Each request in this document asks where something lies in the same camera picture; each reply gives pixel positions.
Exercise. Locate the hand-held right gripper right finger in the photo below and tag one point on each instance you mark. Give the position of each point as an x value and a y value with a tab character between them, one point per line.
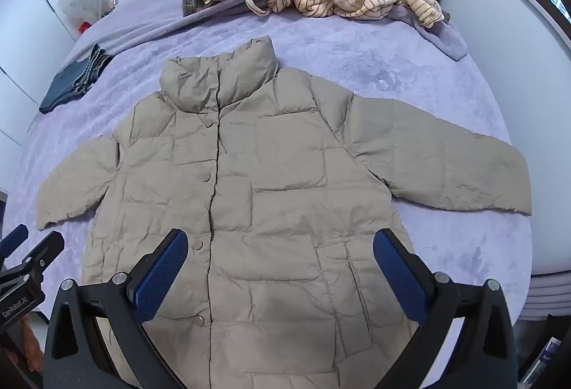
399	273

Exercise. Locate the purple plush blanket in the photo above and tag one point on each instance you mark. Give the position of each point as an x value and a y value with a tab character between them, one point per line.
357	54

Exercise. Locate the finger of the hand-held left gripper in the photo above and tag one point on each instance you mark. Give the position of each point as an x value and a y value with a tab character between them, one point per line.
44	248
13	238

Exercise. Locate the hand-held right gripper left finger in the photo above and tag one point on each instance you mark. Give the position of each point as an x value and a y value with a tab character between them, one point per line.
163	273

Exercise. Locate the folded blue jeans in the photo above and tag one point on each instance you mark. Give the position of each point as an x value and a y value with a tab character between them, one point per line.
67	81

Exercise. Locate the beige puffer jacket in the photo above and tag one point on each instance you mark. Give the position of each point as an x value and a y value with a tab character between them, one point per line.
267	192

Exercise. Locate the white wardrobe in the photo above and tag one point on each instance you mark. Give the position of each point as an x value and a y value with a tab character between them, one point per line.
26	36

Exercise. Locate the grey purple garment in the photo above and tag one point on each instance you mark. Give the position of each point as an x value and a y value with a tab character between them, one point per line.
441	41

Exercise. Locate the grey bed base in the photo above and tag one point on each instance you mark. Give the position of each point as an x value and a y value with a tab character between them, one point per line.
548	295

